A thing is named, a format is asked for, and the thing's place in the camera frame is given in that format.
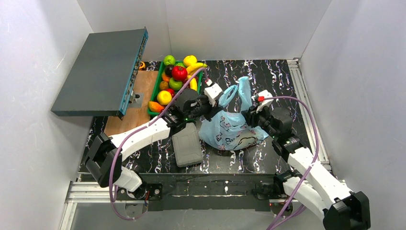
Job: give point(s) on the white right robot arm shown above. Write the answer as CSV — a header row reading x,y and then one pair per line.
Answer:
x,y
338,207

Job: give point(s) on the light blue plastic bag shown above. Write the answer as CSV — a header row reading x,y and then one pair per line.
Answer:
x,y
229,131

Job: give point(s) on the yellow fake banana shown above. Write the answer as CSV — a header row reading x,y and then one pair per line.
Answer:
x,y
194,67
193,82

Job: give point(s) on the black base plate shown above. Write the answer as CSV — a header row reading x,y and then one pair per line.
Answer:
x,y
206,191

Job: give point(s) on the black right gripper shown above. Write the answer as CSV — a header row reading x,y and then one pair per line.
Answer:
x,y
251,116

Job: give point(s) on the dark grey network switch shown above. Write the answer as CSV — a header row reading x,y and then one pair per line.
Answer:
x,y
102,78

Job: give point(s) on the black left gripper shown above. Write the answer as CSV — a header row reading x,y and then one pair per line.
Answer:
x,y
208,109

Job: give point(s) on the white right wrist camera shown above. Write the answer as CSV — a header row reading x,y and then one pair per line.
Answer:
x,y
263,100

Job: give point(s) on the aluminium frame rail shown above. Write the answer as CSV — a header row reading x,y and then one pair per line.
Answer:
x,y
81,192

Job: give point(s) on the green plastic fruit crate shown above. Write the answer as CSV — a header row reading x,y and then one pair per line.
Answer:
x,y
157,89

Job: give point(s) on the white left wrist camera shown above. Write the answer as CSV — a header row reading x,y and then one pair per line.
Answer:
x,y
213,91

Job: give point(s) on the yellow fake lemon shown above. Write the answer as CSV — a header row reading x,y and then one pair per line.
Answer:
x,y
164,97

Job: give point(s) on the red fake apple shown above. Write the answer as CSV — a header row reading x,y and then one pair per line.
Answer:
x,y
179,73

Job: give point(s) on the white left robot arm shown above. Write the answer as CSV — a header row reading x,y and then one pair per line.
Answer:
x,y
106,153

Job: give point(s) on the green fake apple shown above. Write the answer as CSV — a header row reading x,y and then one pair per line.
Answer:
x,y
175,85

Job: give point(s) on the wooden board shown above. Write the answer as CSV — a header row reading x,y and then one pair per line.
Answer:
x,y
136,113

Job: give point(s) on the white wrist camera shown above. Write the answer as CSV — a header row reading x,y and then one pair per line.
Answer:
x,y
213,91
263,100

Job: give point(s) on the orange fake mango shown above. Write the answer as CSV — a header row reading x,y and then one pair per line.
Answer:
x,y
155,107

